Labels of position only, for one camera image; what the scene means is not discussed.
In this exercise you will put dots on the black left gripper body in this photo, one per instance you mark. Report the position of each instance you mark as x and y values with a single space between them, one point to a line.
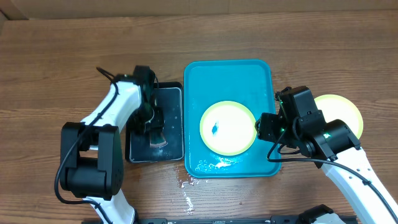
146 117

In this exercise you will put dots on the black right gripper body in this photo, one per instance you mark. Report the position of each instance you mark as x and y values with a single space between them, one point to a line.
272 126

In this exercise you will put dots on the yellow-green plate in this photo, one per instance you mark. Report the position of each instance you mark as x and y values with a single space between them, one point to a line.
227 128
338 107

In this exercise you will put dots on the green and orange sponge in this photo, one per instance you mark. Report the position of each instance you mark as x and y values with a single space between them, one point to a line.
157 139

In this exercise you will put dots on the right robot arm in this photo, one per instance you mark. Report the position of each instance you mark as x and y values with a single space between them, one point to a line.
332 147

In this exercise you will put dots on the black water tray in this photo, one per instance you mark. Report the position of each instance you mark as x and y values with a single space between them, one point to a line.
168 96

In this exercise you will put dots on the teal plastic tray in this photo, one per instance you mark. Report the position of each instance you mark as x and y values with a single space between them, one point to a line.
247 82

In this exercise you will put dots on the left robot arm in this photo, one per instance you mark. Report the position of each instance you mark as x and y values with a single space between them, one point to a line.
91 167

